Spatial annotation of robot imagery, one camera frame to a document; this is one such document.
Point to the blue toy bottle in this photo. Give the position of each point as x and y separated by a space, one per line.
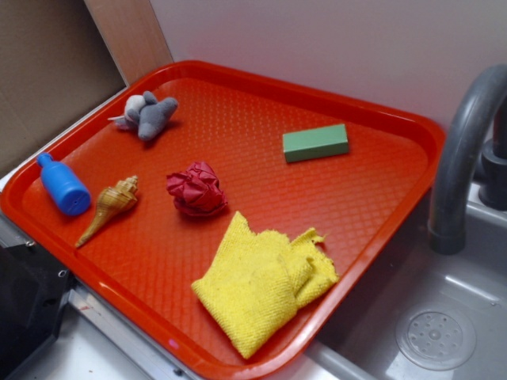
68 193

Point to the gray plush animal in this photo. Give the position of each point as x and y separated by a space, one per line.
146 115

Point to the red plastic tray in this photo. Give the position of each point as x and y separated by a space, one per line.
144 261

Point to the green rectangular block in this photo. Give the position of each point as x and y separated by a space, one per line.
320 142

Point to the gray curved faucet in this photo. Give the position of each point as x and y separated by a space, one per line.
471 128

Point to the brown cardboard panel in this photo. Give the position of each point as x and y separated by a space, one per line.
61 59

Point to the yellow knitted cloth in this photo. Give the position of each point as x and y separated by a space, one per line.
258 282

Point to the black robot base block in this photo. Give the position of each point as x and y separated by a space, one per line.
35 288

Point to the crumpled red paper ball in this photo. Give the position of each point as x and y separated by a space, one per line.
196 191

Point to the gray plastic sink basin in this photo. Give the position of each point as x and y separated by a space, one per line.
416 314

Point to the tan spiral seashell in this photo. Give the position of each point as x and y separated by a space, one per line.
112 201

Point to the black faucet handle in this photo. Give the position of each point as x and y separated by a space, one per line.
493 192

